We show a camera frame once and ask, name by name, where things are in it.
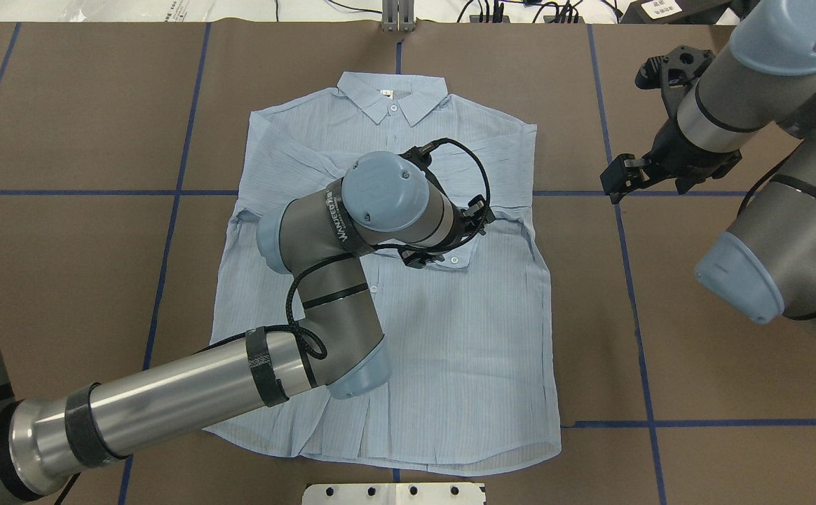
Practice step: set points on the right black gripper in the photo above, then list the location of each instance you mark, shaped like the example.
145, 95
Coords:
667, 153

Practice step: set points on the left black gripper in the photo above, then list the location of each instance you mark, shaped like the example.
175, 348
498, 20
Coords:
479, 213

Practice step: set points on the light blue button-up shirt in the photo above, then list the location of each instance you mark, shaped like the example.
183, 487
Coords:
472, 388

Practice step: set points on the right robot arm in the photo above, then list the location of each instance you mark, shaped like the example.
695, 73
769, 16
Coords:
764, 264

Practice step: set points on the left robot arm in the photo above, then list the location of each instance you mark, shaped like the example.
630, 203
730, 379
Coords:
331, 337

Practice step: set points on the clear plastic bag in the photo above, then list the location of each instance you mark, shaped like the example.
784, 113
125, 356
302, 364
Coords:
137, 11

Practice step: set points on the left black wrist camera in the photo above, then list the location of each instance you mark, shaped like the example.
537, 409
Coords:
422, 157

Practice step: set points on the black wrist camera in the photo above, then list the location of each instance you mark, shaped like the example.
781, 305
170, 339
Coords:
422, 157
674, 74

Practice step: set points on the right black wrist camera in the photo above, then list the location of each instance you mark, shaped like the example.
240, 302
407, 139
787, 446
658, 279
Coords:
674, 74

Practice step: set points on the aluminium frame post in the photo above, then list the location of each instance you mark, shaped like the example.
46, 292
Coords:
398, 16

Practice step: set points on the white camera mast with base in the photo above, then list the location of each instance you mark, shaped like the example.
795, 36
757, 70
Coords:
462, 492

